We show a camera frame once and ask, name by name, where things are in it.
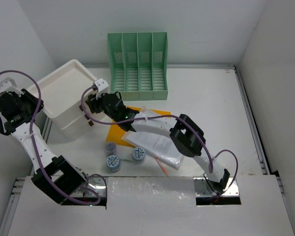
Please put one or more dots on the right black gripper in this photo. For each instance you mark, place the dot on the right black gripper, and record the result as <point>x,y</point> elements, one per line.
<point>94,102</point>

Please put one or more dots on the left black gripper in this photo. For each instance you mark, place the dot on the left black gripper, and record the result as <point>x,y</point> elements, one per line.
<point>28,97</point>

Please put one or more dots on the white plastic drawer unit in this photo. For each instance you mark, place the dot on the white plastic drawer unit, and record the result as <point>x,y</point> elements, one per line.
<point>61,92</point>

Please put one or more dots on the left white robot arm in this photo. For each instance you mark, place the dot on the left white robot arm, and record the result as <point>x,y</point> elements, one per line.
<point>53,175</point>

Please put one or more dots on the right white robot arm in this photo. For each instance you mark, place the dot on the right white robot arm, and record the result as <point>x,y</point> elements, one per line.
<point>187,137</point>

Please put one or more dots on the orange paper folder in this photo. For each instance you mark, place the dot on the orange paper folder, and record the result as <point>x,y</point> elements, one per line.
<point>116,134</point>

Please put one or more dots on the dark-lidded ink jar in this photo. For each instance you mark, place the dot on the dark-lidded ink jar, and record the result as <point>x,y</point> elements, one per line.
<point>110,148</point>

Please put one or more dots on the green four-slot file organizer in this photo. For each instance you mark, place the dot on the green four-slot file organizer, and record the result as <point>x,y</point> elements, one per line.
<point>138,65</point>

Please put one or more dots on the clear mesh document pouch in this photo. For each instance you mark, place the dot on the clear mesh document pouch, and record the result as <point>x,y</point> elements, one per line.
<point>157,145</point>

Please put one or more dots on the orange-tipped clear pen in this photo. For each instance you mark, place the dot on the orange-tipped clear pen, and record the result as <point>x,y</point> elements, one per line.
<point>161,166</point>

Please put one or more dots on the white front shelf board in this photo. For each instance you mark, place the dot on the white front shelf board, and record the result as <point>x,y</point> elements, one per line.
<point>156,206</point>

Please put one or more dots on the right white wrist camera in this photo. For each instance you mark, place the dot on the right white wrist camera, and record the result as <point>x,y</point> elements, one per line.
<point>101,85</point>

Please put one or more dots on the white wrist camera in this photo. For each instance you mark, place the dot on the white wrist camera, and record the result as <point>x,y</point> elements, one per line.
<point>101,85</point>
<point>9,85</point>

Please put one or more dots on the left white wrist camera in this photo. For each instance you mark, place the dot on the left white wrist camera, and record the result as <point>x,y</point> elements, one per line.
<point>9,85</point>

